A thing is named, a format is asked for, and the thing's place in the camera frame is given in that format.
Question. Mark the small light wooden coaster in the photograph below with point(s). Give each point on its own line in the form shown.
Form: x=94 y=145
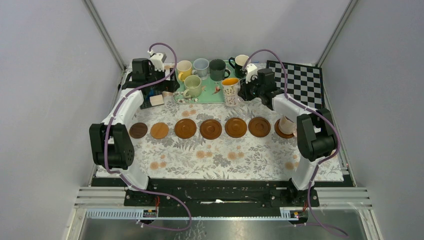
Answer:
x=159 y=130

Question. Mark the dark green mug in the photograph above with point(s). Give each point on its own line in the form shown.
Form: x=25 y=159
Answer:
x=218 y=70

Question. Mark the green serving tray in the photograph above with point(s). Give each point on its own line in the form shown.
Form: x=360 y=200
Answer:
x=211 y=92

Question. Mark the yellow mug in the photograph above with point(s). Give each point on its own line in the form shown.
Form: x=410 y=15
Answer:
x=184 y=69

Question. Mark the light blue mug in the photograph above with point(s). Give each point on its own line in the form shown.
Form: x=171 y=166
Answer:
x=200 y=68

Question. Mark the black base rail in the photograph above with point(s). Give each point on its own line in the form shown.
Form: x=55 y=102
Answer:
x=217 y=198

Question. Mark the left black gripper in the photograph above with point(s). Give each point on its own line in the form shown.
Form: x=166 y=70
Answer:
x=167 y=85

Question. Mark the patterned mug orange inside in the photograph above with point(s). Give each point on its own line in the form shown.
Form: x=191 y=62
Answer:
x=230 y=90

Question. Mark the dark base plate with blocks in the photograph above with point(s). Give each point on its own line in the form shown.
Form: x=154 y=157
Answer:
x=146 y=104

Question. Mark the small dark wooden coaster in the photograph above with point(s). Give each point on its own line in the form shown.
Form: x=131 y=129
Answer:
x=138 y=130

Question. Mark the light wooden block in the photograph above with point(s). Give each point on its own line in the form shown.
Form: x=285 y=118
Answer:
x=156 y=100

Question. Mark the black white chessboard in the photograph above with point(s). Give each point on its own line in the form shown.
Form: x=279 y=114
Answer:
x=304 y=83

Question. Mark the black mug white inside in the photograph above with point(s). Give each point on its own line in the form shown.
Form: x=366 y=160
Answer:
x=237 y=63

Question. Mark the pale green mug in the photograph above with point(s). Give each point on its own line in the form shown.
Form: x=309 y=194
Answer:
x=193 y=87

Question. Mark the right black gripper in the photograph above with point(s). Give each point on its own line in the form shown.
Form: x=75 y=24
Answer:
x=243 y=89

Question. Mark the pink mug purple inside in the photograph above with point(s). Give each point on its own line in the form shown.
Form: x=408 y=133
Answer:
x=286 y=126

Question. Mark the brown wooden coaster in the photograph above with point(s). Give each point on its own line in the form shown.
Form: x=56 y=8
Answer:
x=280 y=133
x=210 y=129
x=185 y=128
x=236 y=127
x=259 y=127

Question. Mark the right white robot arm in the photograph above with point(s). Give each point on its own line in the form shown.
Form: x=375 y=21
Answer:
x=317 y=138

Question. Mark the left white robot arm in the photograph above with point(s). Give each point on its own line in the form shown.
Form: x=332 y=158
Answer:
x=111 y=143

